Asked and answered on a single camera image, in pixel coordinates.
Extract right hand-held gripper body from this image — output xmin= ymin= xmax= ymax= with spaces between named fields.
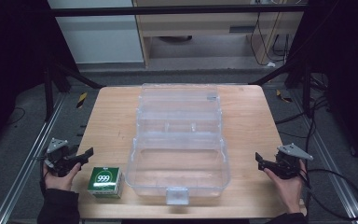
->
xmin=273 ymin=143 xmax=314 ymax=180

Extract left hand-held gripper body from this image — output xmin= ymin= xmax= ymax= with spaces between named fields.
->
xmin=44 ymin=137 xmax=80 ymax=177

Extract green and white box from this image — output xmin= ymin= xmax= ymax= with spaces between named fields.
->
xmin=86 ymin=166 xmax=126 ymax=200

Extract clear plastic storage box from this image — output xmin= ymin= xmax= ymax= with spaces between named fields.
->
xmin=125 ymin=82 xmax=232 ymax=206

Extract person's left hand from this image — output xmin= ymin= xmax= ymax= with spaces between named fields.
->
xmin=42 ymin=161 xmax=82 ymax=192

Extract person's right hand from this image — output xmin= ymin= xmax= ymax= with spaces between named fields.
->
xmin=263 ymin=159 xmax=308 ymax=215

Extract yellow black tape strip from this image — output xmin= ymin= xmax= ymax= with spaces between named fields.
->
xmin=275 ymin=89 xmax=294 ymax=104
xmin=76 ymin=91 xmax=89 ymax=109

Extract black metal stand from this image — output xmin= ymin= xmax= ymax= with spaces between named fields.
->
xmin=42 ymin=57 xmax=107 ymax=123
xmin=248 ymin=57 xmax=313 ymax=119

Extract black curtain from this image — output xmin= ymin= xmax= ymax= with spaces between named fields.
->
xmin=287 ymin=0 xmax=358 ymax=172
xmin=0 ymin=0 xmax=78 ymax=157

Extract white cabinet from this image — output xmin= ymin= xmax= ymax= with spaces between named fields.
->
xmin=47 ymin=0 xmax=145 ymax=65

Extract light wooden desk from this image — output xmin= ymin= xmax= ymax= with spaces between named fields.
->
xmin=131 ymin=0 xmax=305 ymax=68

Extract aluminium floor rail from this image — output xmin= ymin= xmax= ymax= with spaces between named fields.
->
xmin=0 ymin=92 xmax=67 ymax=224
xmin=290 ymin=90 xmax=358 ymax=224

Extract black floor cables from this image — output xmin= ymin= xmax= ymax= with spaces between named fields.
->
xmin=274 ymin=73 xmax=332 ymax=148

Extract thin black floor cable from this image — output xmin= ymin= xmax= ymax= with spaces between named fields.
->
xmin=5 ymin=106 xmax=26 ymax=127

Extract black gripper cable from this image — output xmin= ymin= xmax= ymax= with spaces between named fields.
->
xmin=297 ymin=167 xmax=358 ymax=221

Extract black hanging cables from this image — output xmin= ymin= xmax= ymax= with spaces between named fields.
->
xmin=249 ymin=11 xmax=292 ymax=67

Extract black frame crossbar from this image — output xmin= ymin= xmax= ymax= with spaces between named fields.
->
xmin=47 ymin=4 xmax=309 ymax=17

